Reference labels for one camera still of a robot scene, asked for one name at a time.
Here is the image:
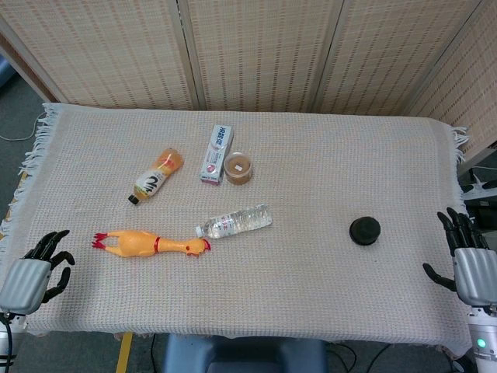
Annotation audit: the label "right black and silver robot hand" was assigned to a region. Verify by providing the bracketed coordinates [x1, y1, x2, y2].
[422, 207, 497, 308]

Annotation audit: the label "woven bamboo folding screen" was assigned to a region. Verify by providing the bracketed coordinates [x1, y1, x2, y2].
[0, 0, 497, 164]

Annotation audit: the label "white cable on floor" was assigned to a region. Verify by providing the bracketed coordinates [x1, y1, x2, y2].
[0, 111, 44, 141]

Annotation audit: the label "black cable on floor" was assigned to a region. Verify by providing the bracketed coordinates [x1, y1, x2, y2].
[325, 341, 395, 373]

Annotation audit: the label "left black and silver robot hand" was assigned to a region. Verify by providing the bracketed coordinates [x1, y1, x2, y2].
[0, 229, 76, 315]

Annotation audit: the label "clear plastic water bottle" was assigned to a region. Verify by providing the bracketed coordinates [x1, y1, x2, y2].
[194, 204, 273, 239]

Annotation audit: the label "clear round jar brown contents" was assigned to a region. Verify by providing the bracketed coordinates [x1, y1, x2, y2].
[224, 152, 254, 187]

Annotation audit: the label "orange juice bottle black cap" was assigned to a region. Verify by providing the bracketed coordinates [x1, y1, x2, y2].
[127, 148, 184, 206]

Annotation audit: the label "yellow rubber chicken toy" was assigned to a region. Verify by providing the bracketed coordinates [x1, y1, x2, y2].
[92, 229, 213, 260]

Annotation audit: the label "white and pink toothpaste box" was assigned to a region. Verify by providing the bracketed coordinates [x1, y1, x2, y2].
[199, 124, 235, 187]

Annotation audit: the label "white and black equipment stand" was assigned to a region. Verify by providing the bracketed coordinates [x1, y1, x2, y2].
[461, 166, 497, 249]

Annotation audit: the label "beige waffle weave tablecloth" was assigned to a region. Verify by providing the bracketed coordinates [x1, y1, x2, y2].
[0, 103, 473, 359]

